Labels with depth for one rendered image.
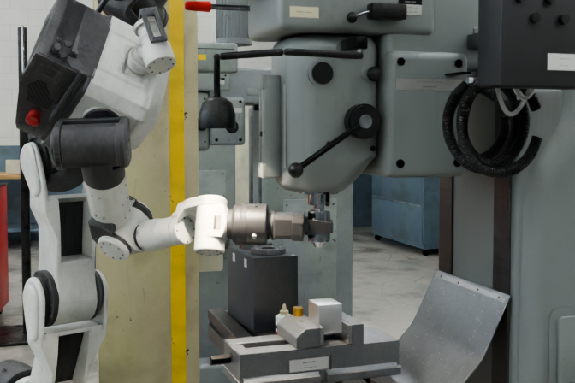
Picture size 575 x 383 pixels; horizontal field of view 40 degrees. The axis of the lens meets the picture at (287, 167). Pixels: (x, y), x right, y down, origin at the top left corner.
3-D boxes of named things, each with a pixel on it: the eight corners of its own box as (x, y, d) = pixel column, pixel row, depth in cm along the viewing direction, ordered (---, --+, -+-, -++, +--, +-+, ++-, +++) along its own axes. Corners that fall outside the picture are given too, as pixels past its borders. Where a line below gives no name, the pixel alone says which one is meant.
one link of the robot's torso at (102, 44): (-21, 156, 180) (33, 63, 156) (23, 53, 201) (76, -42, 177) (101, 207, 191) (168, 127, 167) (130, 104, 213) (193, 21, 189)
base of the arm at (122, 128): (55, 186, 164) (47, 139, 158) (62, 152, 175) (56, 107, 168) (129, 183, 166) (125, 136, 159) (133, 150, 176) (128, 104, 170)
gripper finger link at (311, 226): (333, 234, 168) (303, 234, 168) (333, 220, 167) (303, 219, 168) (333, 236, 166) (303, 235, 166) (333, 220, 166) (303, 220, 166)
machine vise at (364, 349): (240, 392, 154) (240, 336, 154) (221, 369, 168) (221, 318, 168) (403, 374, 166) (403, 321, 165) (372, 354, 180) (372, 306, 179)
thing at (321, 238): (303, 241, 169) (303, 214, 169) (315, 238, 173) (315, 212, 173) (323, 243, 167) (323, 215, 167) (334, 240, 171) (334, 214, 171)
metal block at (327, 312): (318, 334, 164) (318, 305, 163) (308, 327, 169) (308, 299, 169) (341, 332, 165) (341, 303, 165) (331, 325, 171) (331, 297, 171)
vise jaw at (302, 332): (296, 349, 159) (296, 329, 159) (276, 333, 171) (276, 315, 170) (324, 346, 161) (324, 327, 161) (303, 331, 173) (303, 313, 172)
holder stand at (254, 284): (252, 332, 199) (252, 252, 198) (227, 313, 219) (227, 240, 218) (298, 328, 203) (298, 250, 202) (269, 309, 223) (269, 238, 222)
